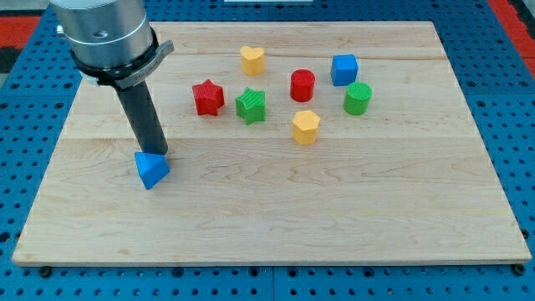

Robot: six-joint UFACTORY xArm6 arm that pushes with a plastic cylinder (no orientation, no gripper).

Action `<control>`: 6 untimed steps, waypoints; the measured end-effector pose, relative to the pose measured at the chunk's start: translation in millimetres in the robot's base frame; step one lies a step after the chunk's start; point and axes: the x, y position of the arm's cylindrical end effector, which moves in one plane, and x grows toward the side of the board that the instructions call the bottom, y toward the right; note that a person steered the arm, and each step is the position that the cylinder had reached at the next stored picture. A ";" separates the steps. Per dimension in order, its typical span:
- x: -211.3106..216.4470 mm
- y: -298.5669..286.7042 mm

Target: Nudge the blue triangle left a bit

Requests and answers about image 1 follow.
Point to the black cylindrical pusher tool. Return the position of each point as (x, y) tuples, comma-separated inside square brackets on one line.
[(140, 111)]

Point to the blue triangle block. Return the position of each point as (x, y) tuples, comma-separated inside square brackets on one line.
[(151, 168)]

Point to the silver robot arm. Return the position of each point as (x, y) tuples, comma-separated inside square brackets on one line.
[(113, 44)]

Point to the red star block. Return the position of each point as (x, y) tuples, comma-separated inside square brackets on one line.
[(209, 98)]

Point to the green star block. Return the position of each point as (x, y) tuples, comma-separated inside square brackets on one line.
[(251, 105)]

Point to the yellow heart block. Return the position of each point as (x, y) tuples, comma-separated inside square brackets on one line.
[(252, 60)]

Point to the wooden board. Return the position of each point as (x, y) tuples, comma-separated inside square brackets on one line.
[(409, 182)]

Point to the red cylinder block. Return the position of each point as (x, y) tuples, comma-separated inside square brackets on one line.
[(302, 85)]

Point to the yellow hexagon block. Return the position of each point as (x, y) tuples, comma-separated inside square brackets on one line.
[(305, 127)]

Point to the blue cube block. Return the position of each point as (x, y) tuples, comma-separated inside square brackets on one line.
[(344, 69)]

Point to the green cylinder block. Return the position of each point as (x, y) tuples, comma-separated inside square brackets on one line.
[(356, 100)]

